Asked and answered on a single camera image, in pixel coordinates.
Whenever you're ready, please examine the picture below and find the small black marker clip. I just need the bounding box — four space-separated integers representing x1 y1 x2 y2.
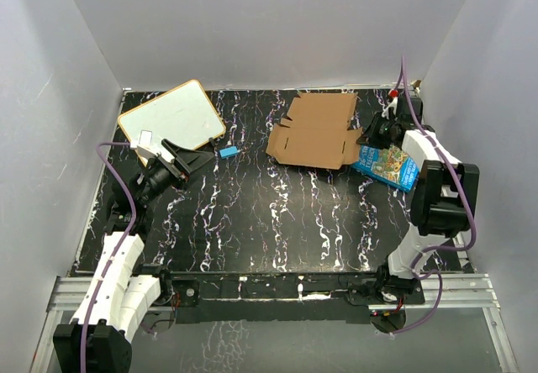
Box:
208 137 222 146

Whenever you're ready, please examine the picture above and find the blue treehouse book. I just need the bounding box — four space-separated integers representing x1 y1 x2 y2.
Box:
351 145 419 192

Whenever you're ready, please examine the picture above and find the small blue eraser block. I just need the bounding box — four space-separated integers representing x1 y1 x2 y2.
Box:
219 146 240 159

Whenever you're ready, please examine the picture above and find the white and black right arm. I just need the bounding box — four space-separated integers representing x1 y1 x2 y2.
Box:
357 112 480 303

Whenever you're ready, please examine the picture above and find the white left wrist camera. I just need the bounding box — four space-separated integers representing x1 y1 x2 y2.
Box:
129 129 170 166

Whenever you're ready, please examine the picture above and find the white board with wooden frame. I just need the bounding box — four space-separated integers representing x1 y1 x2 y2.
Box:
118 80 226 150

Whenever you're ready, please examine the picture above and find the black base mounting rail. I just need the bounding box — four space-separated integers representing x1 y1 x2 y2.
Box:
133 265 425 324

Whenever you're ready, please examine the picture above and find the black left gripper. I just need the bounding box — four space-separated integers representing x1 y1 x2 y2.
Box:
138 140 214 205

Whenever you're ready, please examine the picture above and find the brown cardboard paper box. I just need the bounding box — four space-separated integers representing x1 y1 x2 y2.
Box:
266 92 362 170

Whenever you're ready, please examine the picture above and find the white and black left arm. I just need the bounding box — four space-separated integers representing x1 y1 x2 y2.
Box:
53 139 214 372

